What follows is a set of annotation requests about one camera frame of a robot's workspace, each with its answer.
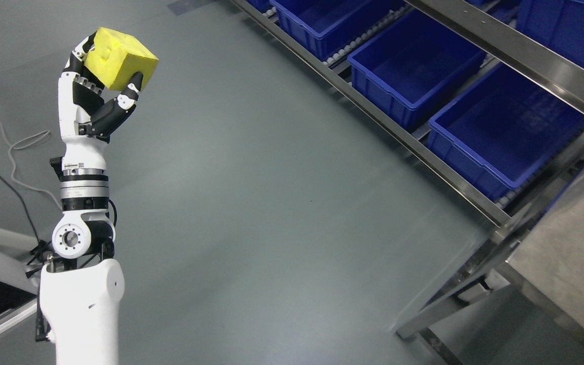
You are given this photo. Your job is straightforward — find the steel shelf rack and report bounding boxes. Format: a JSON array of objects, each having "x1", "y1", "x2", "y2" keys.
[{"x1": 235, "y1": 1, "x2": 584, "y2": 227}]

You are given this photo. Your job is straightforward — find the black cable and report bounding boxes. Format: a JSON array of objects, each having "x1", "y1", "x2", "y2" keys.
[{"x1": 0, "y1": 144, "x2": 44, "y2": 244}]

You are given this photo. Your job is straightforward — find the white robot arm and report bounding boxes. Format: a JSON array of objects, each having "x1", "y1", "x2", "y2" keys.
[{"x1": 39, "y1": 136, "x2": 125, "y2": 364}]

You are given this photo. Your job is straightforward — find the stainless steel table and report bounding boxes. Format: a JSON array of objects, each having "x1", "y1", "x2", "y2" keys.
[{"x1": 394, "y1": 169, "x2": 584, "y2": 364}]

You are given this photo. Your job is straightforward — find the white cable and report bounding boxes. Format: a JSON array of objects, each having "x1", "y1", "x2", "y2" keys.
[{"x1": 0, "y1": 91, "x2": 64, "y2": 209}]

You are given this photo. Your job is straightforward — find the yellow foam block notched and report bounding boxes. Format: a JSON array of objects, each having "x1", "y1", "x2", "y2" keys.
[{"x1": 84, "y1": 27, "x2": 159, "y2": 92}]

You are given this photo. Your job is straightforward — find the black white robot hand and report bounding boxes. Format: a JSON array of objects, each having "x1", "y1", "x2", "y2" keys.
[{"x1": 58, "y1": 31, "x2": 144, "y2": 143}]

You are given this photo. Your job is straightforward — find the blue plastic bin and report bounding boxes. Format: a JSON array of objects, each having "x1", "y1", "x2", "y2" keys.
[
  {"x1": 271, "y1": 1, "x2": 406, "y2": 61},
  {"x1": 348, "y1": 10, "x2": 485, "y2": 132},
  {"x1": 427, "y1": 64, "x2": 584, "y2": 202}
]

